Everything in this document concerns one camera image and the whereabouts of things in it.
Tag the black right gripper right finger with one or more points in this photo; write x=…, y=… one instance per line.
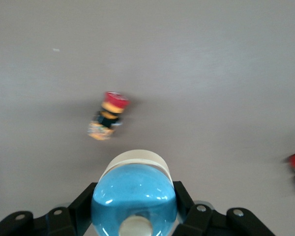
x=199, y=218

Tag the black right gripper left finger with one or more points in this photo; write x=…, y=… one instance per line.
x=64, y=218

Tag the red orange push button switch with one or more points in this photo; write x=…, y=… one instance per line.
x=108, y=118

